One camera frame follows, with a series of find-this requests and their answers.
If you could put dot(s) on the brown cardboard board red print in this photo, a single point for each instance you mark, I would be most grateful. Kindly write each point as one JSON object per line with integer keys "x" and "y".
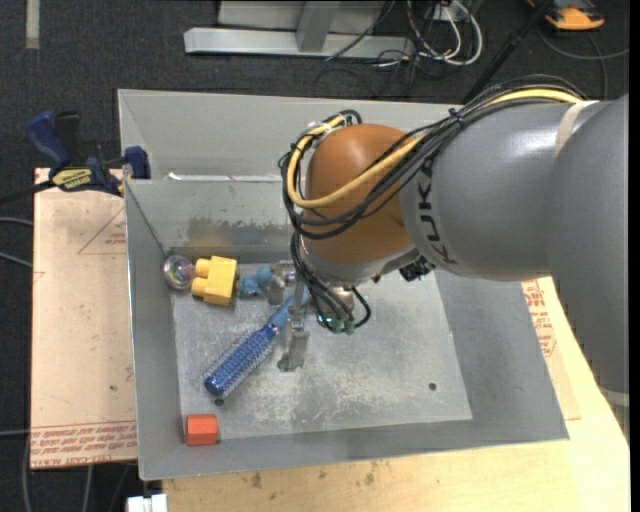
{"x": 75, "y": 325}

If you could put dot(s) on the small silver metal piece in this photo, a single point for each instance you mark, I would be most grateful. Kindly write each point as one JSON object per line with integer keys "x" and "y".
{"x": 276, "y": 290}

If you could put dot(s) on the grey metal bin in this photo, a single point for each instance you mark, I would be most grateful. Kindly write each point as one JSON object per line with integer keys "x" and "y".
{"x": 350, "y": 390}

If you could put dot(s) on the blue hairbrush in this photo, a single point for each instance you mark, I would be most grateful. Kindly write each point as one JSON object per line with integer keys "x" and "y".
{"x": 240, "y": 360}

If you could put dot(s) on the yellow toy building block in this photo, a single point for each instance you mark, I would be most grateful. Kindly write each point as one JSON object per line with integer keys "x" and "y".
{"x": 216, "y": 281}

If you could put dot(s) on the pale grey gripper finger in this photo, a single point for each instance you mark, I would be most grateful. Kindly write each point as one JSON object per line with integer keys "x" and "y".
{"x": 303, "y": 342}
{"x": 290, "y": 357}

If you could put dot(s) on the orange-red cube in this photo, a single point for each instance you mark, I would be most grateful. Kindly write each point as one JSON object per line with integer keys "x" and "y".
{"x": 201, "y": 429}

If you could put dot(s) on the blue toy figure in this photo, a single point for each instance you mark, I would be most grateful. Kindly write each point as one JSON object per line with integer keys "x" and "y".
{"x": 254, "y": 285}

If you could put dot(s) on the clear glass ball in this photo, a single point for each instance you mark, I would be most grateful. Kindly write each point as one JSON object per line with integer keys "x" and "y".
{"x": 177, "y": 271}

